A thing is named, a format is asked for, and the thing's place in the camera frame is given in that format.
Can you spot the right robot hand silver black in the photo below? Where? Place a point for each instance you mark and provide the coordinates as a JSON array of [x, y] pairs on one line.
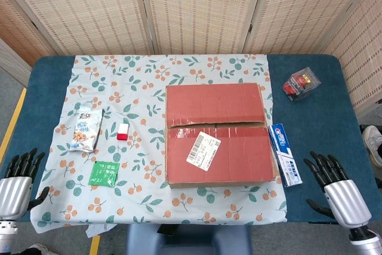
[[346, 201]]

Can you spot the red taped cardboard box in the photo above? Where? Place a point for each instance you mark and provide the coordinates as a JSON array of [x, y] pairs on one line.
[[215, 102]]

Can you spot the blue white toothpaste box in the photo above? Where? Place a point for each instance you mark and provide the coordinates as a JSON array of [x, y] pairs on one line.
[[285, 156]]

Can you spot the woven folding screen panel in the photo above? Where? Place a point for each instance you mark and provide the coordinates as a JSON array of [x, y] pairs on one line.
[[200, 7], [361, 43], [89, 7], [18, 22], [12, 64], [298, 7]]

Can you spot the white sneaker with dark marks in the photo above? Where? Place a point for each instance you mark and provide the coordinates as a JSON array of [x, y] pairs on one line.
[[35, 249]]

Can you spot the floral print tablecloth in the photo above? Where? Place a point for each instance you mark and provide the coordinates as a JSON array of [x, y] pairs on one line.
[[134, 87]]

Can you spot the silver snack bag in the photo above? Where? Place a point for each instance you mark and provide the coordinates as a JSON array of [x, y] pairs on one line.
[[85, 129]]

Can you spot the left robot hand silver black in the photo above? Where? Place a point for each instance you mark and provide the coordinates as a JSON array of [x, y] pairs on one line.
[[15, 195]]

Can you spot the small red white box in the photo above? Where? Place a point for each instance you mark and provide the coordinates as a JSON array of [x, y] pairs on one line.
[[122, 132]]

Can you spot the green sachet packet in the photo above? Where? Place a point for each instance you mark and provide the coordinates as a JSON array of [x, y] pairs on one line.
[[104, 173]]

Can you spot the red item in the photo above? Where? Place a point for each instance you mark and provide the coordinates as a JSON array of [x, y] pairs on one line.
[[300, 84]]

